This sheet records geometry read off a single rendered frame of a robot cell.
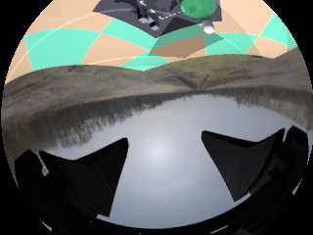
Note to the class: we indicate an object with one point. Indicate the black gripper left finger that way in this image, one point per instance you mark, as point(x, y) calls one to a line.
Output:
point(94, 177)

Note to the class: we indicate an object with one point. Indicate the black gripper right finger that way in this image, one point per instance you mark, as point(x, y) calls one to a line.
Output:
point(239, 161)

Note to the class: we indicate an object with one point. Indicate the clear green glass bottle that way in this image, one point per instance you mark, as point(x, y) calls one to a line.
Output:
point(200, 9)

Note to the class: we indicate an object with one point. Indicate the dark grey flat mat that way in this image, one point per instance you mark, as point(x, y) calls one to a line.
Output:
point(168, 13)

